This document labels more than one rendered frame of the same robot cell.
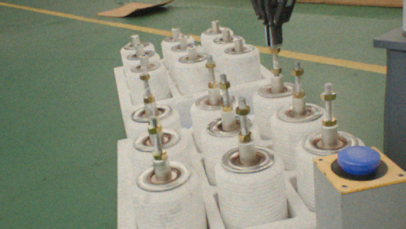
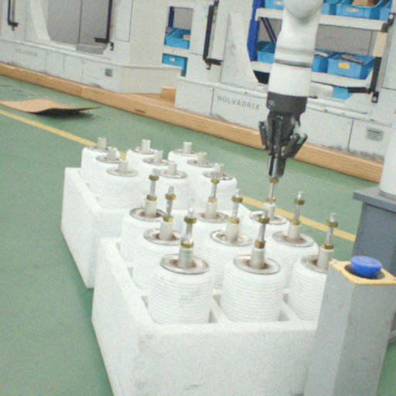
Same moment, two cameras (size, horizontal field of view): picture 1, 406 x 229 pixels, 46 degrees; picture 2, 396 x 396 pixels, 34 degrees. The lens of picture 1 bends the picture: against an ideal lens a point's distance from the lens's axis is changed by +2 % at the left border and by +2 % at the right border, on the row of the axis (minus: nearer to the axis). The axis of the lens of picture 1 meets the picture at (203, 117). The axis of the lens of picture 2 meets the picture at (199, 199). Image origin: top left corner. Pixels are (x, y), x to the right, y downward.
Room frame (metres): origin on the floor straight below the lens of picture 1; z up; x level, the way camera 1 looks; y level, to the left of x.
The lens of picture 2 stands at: (-0.32, 0.25, 0.61)
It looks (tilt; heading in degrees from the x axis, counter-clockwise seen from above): 16 degrees down; 348
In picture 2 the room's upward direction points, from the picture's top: 7 degrees clockwise
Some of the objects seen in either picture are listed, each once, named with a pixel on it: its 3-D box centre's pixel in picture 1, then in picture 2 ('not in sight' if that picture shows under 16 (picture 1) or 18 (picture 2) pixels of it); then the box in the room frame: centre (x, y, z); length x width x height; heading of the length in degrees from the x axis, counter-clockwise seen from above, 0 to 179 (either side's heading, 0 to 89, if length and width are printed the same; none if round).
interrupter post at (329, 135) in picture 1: (329, 135); (325, 257); (0.59, -0.17, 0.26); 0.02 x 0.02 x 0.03
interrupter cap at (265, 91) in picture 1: (278, 90); (267, 218); (0.82, -0.14, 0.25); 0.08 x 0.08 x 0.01
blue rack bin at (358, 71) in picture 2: not in sight; (356, 66); (5.57, -2.42, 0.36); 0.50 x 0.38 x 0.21; 126
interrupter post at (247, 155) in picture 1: (246, 151); (257, 257); (0.57, -0.05, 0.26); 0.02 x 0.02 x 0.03
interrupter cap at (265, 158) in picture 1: (248, 159); (256, 264); (0.57, -0.05, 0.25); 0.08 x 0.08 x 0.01
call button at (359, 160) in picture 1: (358, 162); (365, 267); (0.41, -0.15, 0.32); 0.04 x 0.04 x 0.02
